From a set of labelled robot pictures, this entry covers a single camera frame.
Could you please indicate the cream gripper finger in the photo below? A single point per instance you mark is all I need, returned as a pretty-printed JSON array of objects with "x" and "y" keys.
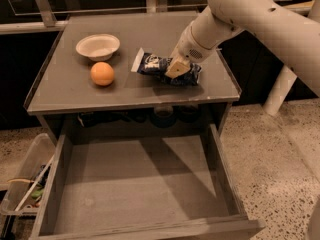
[{"x": 177, "y": 68}]

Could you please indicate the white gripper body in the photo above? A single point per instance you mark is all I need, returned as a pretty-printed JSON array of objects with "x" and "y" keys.
[{"x": 188, "y": 49}]

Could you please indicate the blue chip bag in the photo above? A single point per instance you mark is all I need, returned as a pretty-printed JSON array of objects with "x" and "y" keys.
[{"x": 146, "y": 63}]

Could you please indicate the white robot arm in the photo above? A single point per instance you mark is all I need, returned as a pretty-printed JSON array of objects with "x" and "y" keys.
[{"x": 292, "y": 38}]

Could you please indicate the open grey top drawer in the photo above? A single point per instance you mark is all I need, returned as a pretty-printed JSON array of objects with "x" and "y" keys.
[{"x": 168, "y": 185}]

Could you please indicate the dark tape roll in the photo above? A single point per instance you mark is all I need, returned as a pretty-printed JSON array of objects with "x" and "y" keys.
[{"x": 188, "y": 114}]

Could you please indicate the blue tape roll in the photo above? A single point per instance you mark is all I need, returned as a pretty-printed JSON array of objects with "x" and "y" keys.
[{"x": 163, "y": 116}]

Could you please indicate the grey wooden cabinet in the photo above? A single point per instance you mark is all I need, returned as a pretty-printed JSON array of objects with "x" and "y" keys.
[{"x": 64, "y": 86}]

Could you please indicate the orange fruit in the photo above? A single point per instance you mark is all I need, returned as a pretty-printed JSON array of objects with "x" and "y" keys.
[{"x": 102, "y": 74}]

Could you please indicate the white paper bowl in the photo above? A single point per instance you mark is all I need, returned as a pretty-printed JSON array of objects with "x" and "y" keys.
[{"x": 98, "y": 47}]

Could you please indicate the clear plastic storage bin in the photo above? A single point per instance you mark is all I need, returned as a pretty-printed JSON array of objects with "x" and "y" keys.
[{"x": 25, "y": 188}]

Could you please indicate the metal rail with glass panel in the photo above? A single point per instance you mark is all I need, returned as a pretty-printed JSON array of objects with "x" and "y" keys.
[{"x": 23, "y": 16}]

